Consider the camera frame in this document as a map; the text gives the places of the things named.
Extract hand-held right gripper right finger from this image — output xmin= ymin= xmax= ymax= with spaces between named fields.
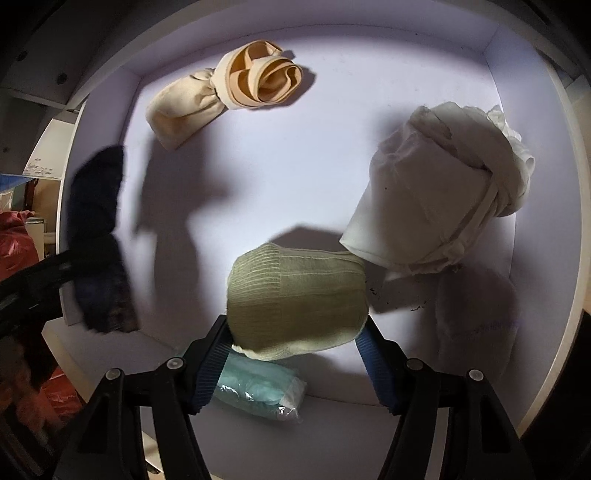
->
xmin=353 ymin=318 xmax=539 ymax=480

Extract dark blue cloth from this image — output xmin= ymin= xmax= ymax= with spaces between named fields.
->
xmin=65 ymin=144 xmax=140 ymax=334

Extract teal cloth in plastic packet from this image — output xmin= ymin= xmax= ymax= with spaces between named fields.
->
xmin=212 ymin=353 xmax=306 ymax=423

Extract white labelled board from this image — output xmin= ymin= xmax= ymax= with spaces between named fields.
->
xmin=23 ymin=104 xmax=88 ymax=181

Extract red plastic bag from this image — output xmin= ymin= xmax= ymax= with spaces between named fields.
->
xmin=0 ymin=210 xmax=86 ymax=421

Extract white cloth bundle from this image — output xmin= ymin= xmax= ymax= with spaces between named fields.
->
xmin=339 ymin=102 xmax=535 ymax=271

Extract green knit sock roll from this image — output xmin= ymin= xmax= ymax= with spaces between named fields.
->
xmin=226 ymin=244 xmax=370 ymax=361

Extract cream cloth bundle beige bands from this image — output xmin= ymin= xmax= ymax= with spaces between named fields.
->
xmin=147 ymin=41 xmax=304 ymax=151

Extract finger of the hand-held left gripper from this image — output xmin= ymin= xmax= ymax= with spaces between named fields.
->
xmin=0 ymin=251 xmax=79 ymax=308

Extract translucent sheer cloth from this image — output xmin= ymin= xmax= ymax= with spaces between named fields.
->
xmin=434 ymin=272 xmax=520 ymax=384

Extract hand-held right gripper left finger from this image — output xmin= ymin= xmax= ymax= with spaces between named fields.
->
xmin=53 ymin=314 xmax=236 ymax=480

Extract white cabinet frame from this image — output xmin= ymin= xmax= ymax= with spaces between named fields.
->
xmin=0 ymin=0 xmax=139 ymax=112

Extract white drawer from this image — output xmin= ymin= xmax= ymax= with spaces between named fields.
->
xmin=60 ymin=0 xmax=591 ymax=444

